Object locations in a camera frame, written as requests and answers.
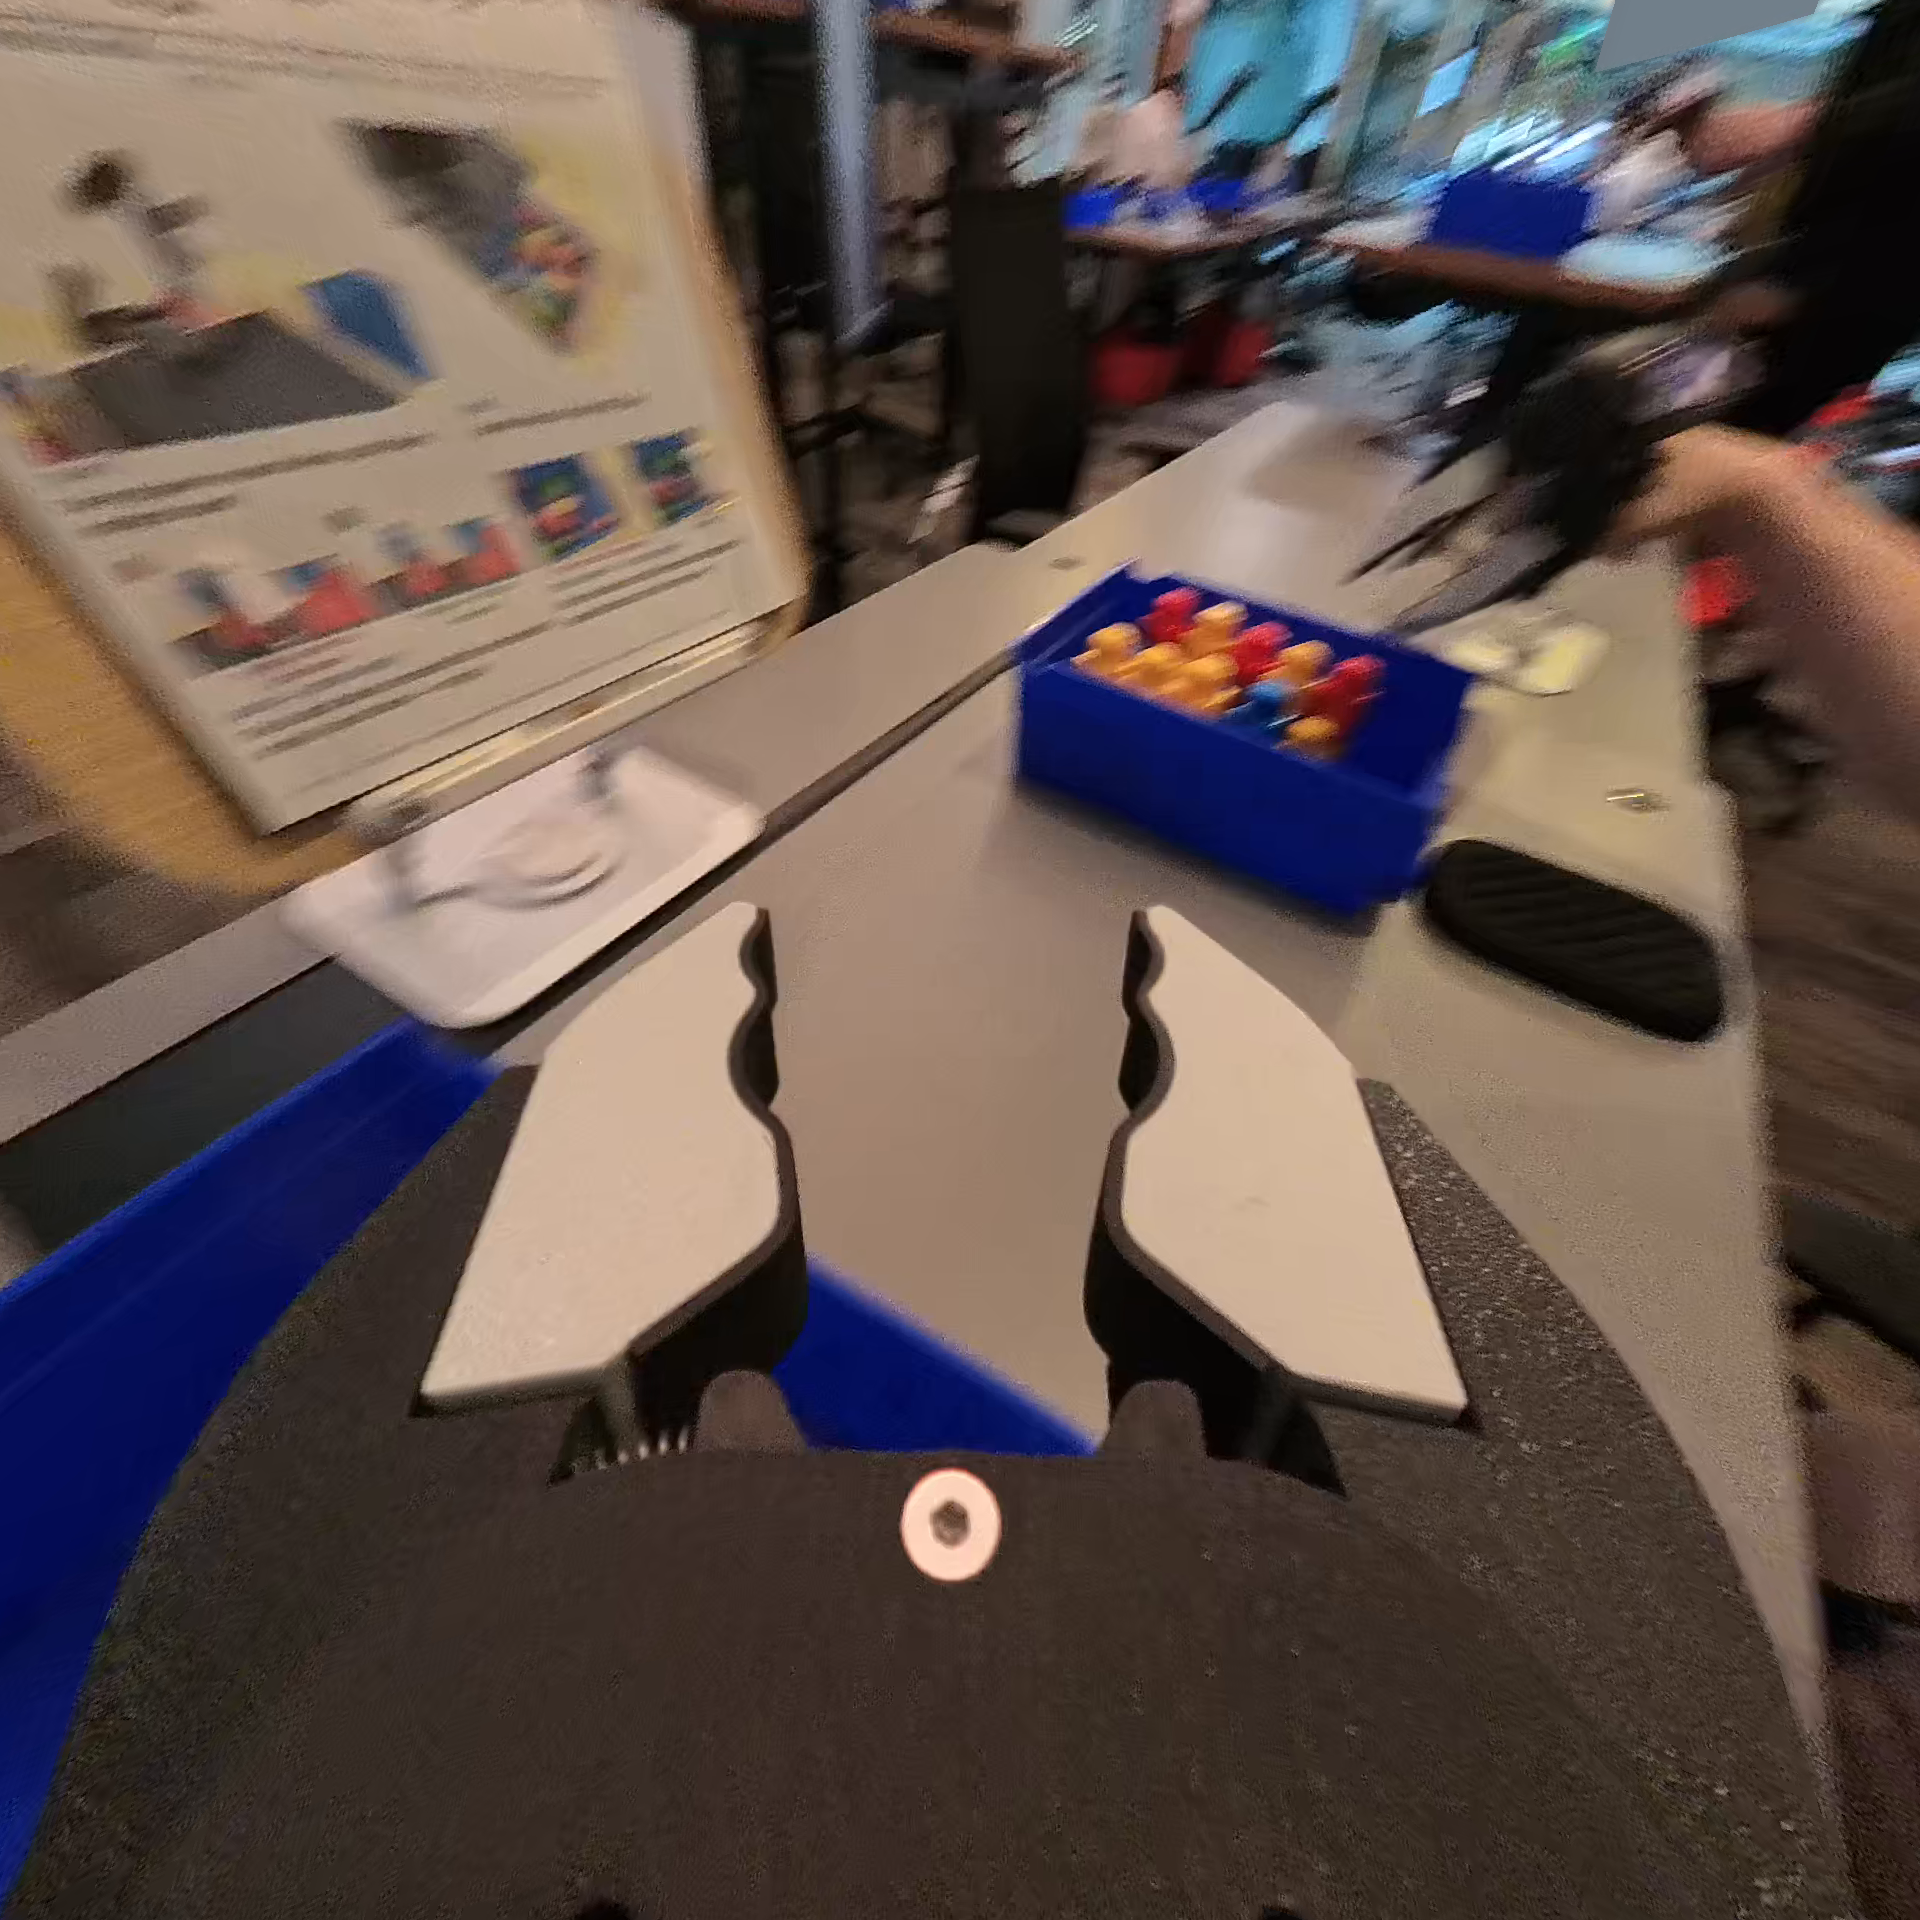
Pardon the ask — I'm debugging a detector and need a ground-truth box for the wooden instruction board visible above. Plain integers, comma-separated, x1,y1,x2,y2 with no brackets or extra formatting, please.
0,0,819,903

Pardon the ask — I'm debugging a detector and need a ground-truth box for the person's right forearm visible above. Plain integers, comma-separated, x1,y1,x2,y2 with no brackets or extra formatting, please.
1621,424,1920,782

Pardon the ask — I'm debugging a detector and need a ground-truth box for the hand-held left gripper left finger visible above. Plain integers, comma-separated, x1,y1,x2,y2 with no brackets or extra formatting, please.
418,900,813,1452

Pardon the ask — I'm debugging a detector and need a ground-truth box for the black framed standing whiteboard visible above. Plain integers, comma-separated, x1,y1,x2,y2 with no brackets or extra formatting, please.
813,0,889,352

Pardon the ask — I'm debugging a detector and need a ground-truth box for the cluster of assembled block steps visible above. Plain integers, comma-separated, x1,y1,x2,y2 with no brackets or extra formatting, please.
1072,590,1389,762

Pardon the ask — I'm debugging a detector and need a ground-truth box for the blue plastic bin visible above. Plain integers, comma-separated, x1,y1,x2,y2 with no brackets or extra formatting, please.
1425,166,1594,257
0,1020,1098,1862
1018,565,1473,917

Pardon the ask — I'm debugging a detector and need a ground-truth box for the tablet on white stand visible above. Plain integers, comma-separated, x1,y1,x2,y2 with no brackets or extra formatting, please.
1352,481,1612,696

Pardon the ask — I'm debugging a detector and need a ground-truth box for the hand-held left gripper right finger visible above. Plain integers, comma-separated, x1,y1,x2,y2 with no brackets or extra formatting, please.
1082,903,1473,1474

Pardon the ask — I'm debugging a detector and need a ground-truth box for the black round pad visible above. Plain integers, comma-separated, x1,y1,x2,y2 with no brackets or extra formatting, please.
1425,837,1728,1045

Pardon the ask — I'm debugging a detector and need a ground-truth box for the white board stand base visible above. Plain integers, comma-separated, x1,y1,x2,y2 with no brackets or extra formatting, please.
284,744,770,1027

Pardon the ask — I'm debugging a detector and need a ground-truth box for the black office chair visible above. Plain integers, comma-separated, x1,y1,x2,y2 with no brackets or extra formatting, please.
946,177,1089,519

